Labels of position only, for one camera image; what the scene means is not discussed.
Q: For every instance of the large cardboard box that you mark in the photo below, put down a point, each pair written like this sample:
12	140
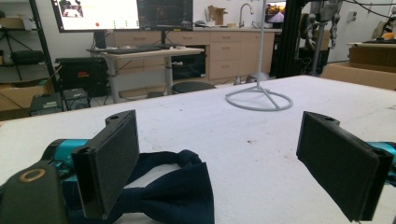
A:
367	67

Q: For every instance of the monitor with dark screen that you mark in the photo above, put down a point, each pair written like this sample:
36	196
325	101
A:
165	14

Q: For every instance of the black case with red label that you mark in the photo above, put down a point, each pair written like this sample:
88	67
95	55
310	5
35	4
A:
81	74

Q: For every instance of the wooden drawer cabinet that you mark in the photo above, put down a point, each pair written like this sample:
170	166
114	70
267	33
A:
227	53

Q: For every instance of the low cardboard box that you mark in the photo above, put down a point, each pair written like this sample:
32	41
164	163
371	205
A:
21	96

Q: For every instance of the monitor with white screen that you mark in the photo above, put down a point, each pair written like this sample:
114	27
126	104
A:
99	14

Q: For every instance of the black keyboard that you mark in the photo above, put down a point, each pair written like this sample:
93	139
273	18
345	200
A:
134	49

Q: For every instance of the black metal frame post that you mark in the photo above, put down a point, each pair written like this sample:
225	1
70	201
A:
289	37

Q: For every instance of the black box with round fan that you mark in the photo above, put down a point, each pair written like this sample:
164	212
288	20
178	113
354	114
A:
76	99

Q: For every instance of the black round stool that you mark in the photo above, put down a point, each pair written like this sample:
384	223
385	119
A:
191	87

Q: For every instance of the black metal shelf rack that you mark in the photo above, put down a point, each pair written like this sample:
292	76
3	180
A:
42	40

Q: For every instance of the open small cardboard box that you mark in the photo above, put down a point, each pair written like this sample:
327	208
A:
216	15

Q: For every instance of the light wooden desk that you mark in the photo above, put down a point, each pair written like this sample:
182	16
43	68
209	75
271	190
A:
146	54

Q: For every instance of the metal faucet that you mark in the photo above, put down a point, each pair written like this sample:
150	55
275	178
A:
242	15

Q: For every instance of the small monitor with road picture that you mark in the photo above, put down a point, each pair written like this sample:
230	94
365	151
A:
275	13

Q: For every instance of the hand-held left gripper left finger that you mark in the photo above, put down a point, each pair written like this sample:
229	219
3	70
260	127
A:
107	161

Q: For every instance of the navy blue bow tie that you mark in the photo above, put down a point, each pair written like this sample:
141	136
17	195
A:
174	196

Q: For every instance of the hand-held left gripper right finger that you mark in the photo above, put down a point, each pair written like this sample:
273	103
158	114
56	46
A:
336	161

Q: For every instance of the flat black electronics box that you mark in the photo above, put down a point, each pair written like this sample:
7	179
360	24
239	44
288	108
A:
46	104

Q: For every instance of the black bag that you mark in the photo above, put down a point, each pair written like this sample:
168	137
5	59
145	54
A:
28	57

